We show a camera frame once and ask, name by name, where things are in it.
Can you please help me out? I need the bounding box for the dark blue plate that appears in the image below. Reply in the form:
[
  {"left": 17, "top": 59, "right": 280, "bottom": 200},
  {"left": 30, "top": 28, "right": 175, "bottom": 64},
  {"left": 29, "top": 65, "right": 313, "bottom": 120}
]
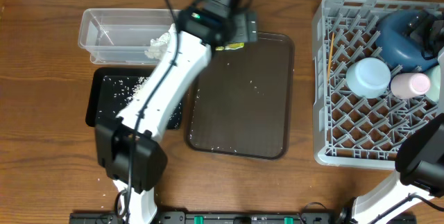
[{"left": 376, "top": 10, "right": 438, "bottom": 72}]

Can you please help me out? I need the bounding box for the green yellow snack wrapper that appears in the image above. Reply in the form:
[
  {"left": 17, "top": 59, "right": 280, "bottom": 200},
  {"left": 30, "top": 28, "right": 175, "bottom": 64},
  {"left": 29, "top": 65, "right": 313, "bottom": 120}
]
[{"left": 215, "top": 42, "right": 245, "bottom": 51}]

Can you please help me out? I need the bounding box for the mint green bowl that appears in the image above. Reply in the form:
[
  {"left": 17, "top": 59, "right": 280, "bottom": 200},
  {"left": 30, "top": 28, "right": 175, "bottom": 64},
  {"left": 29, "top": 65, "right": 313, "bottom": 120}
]
[{"left": 425, "top": 64, "right": 441, "bottom": 103}]

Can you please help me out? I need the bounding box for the pink cup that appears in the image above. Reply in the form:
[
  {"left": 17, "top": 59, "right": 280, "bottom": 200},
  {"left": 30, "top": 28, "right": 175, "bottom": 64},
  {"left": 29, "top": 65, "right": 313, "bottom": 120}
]
[{"left": 390, "top": 73, "right": 431, "bottom": 99}]

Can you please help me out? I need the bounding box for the white tissue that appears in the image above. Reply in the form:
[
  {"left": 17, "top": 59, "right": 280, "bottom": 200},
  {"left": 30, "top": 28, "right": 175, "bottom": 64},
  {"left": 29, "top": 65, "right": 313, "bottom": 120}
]
[{"left": 144, "top": 33, "right": 171, "bottom": 60}]

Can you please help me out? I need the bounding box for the light blue bowl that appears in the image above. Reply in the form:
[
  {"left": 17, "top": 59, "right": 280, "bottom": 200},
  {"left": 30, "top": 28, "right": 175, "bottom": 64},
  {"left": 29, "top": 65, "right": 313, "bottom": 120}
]
[{"left": 345, "top": 58, "right": 391, "bottom": 98}]

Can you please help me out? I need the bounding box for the wooden chopstick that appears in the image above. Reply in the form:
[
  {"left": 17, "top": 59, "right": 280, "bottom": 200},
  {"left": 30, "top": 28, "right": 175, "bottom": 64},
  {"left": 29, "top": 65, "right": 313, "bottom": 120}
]
[{"left": 326, "top": 31, "right": 335, "bottom": 85}]

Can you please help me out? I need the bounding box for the pile of white rice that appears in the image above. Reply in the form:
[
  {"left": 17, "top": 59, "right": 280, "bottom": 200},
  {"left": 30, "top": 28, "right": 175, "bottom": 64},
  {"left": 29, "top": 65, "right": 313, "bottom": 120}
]
[{"left": 126, "top": 77, "right": 149, "bottom": 103}]

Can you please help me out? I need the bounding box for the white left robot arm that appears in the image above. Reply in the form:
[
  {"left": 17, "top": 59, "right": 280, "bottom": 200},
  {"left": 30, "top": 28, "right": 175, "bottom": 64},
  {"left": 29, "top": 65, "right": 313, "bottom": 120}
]
[{"left": 94, "top": 0, "right": 257, "bottom": 223}]

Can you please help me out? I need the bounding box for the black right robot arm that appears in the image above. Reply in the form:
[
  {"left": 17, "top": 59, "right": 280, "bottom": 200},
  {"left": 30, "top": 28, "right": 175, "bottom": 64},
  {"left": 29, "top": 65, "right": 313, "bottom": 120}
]
[{"left": 336, "top": 10, "right": 443, "bottom": 223}]

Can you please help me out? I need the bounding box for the grey dishwasher rack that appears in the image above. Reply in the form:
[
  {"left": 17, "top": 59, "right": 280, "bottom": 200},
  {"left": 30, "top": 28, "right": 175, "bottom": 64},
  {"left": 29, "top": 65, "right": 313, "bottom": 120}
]
[{"left": 312, "top": 0, "right": 443, "bottom": 170}]

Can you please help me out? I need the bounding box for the dark brown serving tray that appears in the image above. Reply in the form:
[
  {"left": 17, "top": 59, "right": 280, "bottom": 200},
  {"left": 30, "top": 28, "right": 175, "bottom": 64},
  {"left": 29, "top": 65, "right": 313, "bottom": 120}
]
[{"left": 185, "top": 33, "right": 295, "bottom": 160}]

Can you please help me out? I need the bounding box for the clear plastic bin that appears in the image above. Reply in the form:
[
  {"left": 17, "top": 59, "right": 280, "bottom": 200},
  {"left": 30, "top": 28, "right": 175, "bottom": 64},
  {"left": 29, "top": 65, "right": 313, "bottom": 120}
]
[{"left": 78, "top": 8, "right": 173, "bottom": 65}]

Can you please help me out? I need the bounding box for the black plastic tray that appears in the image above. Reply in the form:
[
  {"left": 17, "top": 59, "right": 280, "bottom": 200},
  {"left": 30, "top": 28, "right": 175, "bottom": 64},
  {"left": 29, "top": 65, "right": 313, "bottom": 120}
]
[{"left": 85, "top": 67, "right": 185, "bottom": 130}]

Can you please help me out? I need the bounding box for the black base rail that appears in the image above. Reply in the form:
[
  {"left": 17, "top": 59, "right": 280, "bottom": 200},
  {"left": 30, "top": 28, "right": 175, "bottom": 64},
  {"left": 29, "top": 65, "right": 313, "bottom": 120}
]
[{"left": 69, "top": 212, "right": 335, "bottom": 224}]

